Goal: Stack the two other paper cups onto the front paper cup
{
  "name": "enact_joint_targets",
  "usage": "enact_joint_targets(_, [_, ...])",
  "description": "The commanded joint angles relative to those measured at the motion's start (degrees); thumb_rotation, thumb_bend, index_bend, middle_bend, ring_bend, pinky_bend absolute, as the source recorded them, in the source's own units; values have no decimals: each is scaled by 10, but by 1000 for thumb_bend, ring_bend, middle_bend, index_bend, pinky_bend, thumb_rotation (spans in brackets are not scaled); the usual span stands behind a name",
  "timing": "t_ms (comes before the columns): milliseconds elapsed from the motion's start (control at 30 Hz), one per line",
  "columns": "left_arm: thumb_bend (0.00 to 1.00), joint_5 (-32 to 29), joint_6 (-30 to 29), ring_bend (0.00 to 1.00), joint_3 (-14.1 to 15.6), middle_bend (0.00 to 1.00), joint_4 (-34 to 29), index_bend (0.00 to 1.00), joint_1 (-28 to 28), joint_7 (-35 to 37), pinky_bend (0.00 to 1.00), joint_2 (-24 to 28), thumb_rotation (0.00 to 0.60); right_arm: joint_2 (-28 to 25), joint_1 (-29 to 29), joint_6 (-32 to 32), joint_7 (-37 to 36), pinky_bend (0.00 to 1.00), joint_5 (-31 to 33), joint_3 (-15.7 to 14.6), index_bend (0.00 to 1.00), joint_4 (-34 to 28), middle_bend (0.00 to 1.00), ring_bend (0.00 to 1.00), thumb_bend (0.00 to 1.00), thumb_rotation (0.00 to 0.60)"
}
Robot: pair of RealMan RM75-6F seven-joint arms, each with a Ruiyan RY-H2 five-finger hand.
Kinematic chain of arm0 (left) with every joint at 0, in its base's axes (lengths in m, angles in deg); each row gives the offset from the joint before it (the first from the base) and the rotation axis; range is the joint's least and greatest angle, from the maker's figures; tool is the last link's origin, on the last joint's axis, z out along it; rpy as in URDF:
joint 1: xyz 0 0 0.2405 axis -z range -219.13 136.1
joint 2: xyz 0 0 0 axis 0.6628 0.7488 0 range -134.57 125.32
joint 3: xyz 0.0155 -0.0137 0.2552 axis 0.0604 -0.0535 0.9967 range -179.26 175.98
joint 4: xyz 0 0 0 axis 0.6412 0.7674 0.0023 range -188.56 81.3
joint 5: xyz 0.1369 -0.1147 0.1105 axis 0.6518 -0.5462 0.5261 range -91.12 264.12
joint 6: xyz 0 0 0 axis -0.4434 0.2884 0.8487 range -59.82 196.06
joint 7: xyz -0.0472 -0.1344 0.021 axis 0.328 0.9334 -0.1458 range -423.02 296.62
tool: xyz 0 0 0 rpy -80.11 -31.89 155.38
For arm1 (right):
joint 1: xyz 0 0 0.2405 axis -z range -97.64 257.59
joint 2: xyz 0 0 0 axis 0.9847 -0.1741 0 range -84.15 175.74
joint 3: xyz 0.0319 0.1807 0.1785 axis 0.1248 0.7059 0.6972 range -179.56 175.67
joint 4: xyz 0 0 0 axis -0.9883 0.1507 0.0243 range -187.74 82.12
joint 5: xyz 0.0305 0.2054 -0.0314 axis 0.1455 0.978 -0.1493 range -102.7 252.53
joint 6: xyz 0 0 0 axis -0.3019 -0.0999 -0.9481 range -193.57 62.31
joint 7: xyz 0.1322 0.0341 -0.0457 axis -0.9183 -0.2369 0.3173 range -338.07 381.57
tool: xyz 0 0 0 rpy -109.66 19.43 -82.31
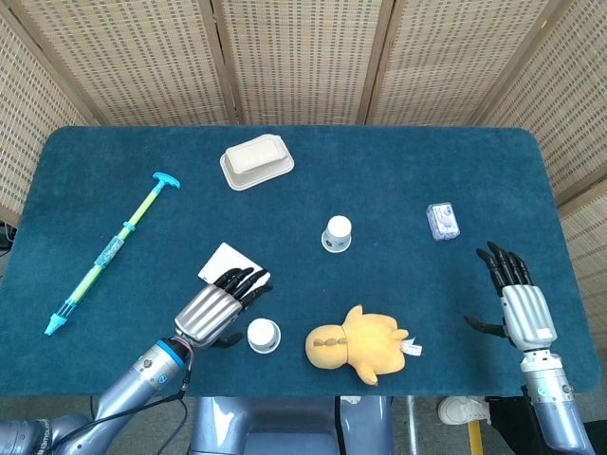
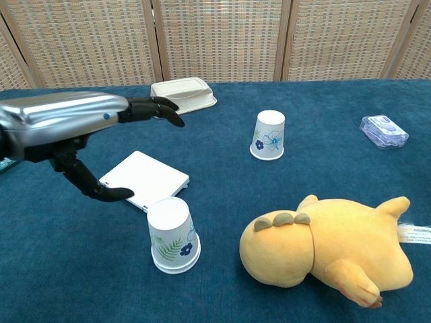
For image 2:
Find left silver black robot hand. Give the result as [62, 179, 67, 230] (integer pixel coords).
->
[0, 90, 186, 203]

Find white paper cup blue flower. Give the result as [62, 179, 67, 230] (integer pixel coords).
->
[249, 110, 286, 161]

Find woven rattan screen panel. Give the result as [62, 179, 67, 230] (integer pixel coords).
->
[281, 0, 424, 82]
[0, 0, 164, 89]
[150, 0, 293, 83]
[392, 0, 431, 80]
[0, 23, 36, 91]

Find white flat plastic box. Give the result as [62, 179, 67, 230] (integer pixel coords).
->
[98, 150, 190, 213]

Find beige pulp lidded container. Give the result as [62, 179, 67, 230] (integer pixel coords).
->
[150, 77, 218, 118]

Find blue carpet table cloth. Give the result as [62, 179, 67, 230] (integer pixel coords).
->
[0, 79, 431, 323]

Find yellow plush dinosaur toy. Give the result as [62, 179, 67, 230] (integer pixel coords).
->
[239, 194, 431, 309]

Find clear box purple floss picks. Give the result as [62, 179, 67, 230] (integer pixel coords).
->
[359, 114, 410, 150]

